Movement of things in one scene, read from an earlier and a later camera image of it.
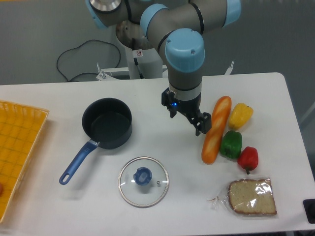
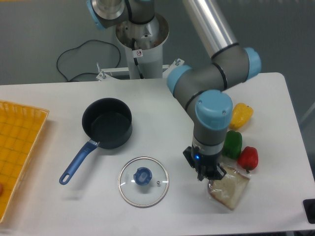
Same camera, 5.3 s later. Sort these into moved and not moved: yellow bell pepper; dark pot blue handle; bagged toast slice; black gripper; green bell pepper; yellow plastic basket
Moved: black gripper; bagged toast slice
Not moved: green bell pepper; dark pot blue handle; yellow plastic basket; yellow bell pepper
